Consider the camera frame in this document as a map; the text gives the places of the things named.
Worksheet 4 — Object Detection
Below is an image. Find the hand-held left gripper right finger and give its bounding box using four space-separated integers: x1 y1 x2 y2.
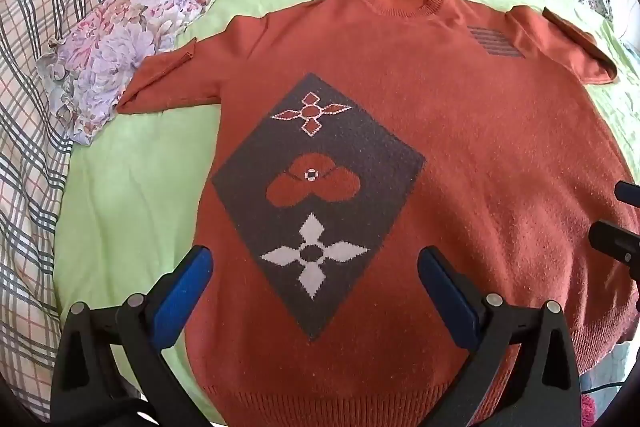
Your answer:
417 246 584 427

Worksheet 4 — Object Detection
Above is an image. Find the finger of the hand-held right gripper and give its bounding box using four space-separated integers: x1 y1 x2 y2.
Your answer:
588 219 640 281
614 179 640 204

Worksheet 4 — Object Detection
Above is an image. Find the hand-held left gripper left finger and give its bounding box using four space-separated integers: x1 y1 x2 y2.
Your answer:
50 245 216 427

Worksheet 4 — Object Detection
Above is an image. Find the orange knitted sweater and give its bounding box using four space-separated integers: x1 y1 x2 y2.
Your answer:
116 0 640 427

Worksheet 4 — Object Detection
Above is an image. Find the light green bed sheet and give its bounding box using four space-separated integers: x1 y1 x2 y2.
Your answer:
52 0 640 425

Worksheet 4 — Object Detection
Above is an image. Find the plaid checked blanket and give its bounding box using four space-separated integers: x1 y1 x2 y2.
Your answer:
0 0 168 423

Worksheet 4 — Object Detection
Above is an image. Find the purple floral pillow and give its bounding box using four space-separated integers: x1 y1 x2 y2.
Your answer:
37 0 219 146

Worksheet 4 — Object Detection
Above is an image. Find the black cable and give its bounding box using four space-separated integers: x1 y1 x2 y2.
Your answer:
581 380 633 397

